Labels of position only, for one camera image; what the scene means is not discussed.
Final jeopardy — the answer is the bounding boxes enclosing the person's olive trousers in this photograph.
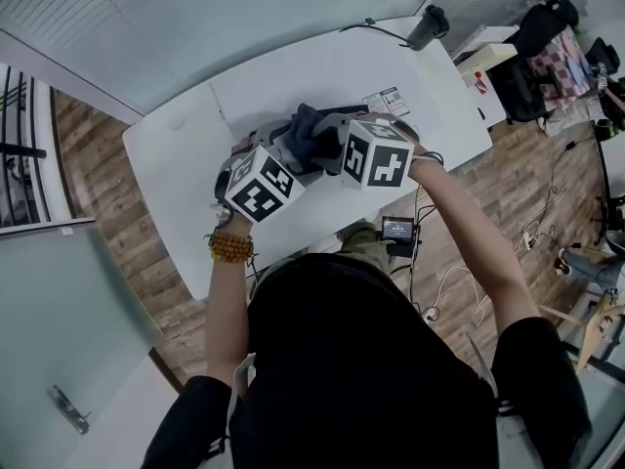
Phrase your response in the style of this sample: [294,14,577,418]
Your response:
[336,220,396,273]

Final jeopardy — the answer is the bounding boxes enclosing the person's right forearm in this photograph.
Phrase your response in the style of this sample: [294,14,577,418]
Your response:
[407,158,543,356]

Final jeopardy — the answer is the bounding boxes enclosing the person's left forearm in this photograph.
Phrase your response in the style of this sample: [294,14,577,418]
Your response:
[202,212,255,385]

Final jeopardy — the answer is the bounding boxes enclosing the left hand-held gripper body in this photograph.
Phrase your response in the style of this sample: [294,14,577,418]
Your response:
[216,131,308,226]

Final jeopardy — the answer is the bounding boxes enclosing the pink checkered cloth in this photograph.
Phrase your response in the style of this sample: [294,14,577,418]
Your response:
[529,29,595,109]

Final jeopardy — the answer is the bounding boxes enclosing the small white desk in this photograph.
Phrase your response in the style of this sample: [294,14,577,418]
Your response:
[451,24,521,131]

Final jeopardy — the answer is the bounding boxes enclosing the metal door handle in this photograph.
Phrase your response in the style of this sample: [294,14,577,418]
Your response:
[46,383,93,437]

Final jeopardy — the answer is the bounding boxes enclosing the black cable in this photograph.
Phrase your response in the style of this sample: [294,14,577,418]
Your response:
[339,17,416,48]

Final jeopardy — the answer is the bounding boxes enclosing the black metal railing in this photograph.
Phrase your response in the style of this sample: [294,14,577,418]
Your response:
[0,64,48,229]

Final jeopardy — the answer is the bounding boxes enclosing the dark blue cloth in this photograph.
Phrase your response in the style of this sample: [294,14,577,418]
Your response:
[281,103,343,163]

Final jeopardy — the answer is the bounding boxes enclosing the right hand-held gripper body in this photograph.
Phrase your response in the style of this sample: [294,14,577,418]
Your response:
[339,117,422,192]

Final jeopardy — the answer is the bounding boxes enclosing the wide window blind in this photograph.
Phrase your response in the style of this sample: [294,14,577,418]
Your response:
[0,0,450,116]

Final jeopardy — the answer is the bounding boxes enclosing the wooden stand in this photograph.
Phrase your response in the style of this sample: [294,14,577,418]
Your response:
[536,293,625,375]

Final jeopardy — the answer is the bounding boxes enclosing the black tumbler bottle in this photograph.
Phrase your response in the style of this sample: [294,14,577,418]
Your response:
[407,5,450,52]

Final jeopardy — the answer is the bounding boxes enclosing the person's black t-shirt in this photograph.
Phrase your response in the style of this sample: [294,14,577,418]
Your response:
[141,251,595,469]

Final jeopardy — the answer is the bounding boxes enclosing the amber bead bracelet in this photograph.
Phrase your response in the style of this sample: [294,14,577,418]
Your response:
[207,230,256,264]

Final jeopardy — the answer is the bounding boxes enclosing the black office chair with jacket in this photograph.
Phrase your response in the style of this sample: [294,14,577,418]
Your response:
[492,2,570,124]

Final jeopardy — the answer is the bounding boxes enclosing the black recorder with small screen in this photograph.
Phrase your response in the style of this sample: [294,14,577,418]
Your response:
[380,215,422,258]

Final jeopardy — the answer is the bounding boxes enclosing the white table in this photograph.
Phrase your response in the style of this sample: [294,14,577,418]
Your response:
[121,17,494,302]

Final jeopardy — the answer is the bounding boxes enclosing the frosted glass door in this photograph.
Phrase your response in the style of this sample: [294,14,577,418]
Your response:
[0,220,165,469]

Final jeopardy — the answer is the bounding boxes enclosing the cream cardboard box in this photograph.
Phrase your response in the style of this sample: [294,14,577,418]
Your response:
[456,41,519,75]

